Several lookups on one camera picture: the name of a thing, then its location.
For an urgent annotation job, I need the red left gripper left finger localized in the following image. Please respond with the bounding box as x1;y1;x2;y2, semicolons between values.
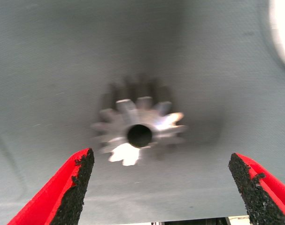
7;147;95;225

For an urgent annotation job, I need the round metal carrier plate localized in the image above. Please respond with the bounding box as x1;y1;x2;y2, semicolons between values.
268;0;285;75

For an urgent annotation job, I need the dark grey table cloth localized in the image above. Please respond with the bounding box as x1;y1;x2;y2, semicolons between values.
0;0;285;225

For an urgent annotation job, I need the small steel planetary gear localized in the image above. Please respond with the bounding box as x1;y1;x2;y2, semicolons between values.
90;77;189;167

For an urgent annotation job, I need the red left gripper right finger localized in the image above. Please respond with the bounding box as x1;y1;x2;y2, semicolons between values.
228;152;285;225

